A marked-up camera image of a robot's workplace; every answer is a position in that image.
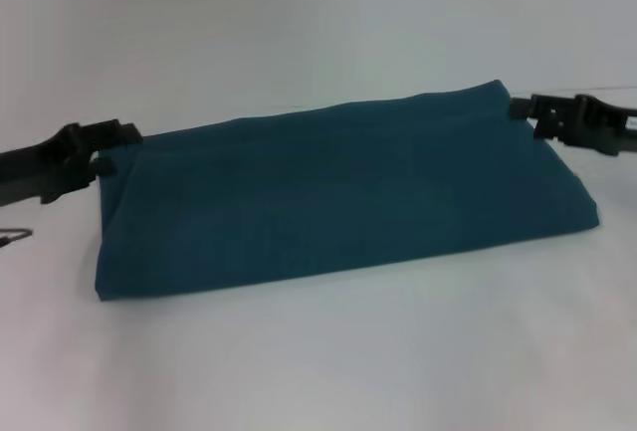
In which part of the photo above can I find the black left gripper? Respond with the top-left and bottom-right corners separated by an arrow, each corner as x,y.
0,120 -> 144,209

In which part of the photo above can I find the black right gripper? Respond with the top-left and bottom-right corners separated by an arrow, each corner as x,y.
508,93 -> 637,159

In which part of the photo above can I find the teal blue t-shirt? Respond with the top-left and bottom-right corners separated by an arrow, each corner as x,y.
92,80 -> 603,303

